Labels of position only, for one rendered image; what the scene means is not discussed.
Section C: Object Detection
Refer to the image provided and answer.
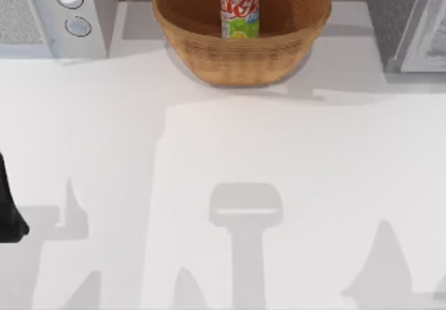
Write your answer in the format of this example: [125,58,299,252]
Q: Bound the brown woven basket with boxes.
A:
[151,0,332,87]

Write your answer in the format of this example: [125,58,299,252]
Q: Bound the red and green can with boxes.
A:
[220,0,261,40]

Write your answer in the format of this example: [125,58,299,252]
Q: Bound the pale microwave oven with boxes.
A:
[0,0,123,60]

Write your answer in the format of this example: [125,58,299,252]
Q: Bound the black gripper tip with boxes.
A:
[0,153,30,244]

